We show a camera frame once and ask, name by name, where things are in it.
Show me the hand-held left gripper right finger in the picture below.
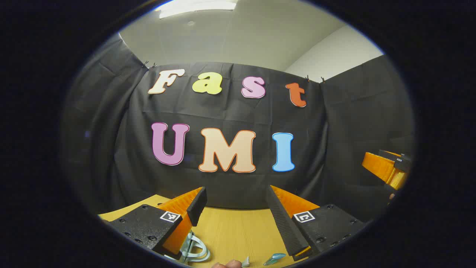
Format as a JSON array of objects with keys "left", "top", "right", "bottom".
[{"left": 265, "top": 185, "right": 367, "bottom": 262}]

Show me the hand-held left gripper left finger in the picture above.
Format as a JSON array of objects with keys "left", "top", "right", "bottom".
[{"left": 101, "top": 186, "right": 208, "bottom": 260}]

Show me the teal skin care tube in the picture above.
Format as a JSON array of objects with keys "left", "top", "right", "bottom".
[{"left": 263, "top": 253, "right": 287, "bottom": 266}]

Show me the white hard-shell suitcase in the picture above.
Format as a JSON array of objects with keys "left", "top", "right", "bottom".
[{"left": 164, "top": 230, "right": 211, "bottom": 265}]

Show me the tan rounded object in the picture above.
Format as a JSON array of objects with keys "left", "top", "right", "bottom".
[{"left": 213, "top": 259, "right": 243, "bottom": 268}]

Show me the ceiling light panel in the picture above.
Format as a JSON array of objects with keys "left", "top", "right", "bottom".
[{"left": 159, "top": 0, "right": 238, "bottom": 19}]

